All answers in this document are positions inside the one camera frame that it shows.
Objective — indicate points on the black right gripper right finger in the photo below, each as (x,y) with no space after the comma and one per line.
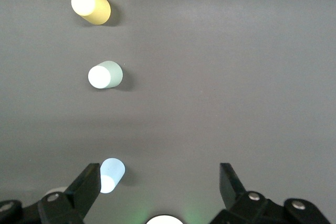
(231,190)

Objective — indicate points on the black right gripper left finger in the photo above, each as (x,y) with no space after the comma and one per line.
(84,192)

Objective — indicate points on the pale green plastic cup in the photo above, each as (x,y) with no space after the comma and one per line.
(114,74)

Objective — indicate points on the yellow plastic cup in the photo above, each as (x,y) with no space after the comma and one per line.
(98,11)

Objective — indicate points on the light blue plastic cup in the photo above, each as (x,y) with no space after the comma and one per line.
(113,169)

